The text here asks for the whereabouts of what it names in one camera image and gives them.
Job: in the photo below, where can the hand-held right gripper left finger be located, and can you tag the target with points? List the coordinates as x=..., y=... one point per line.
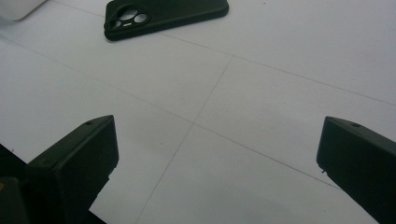
x=77, y=161

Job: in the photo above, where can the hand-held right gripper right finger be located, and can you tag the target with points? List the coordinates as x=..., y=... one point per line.
x=361, y=158

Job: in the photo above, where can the white plastic bin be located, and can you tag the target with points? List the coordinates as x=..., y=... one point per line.
x=18, y=7

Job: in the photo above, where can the black phone case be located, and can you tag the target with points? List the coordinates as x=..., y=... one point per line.
x=183, y=14

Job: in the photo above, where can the white table mat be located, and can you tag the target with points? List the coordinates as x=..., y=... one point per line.
x=249, y=93

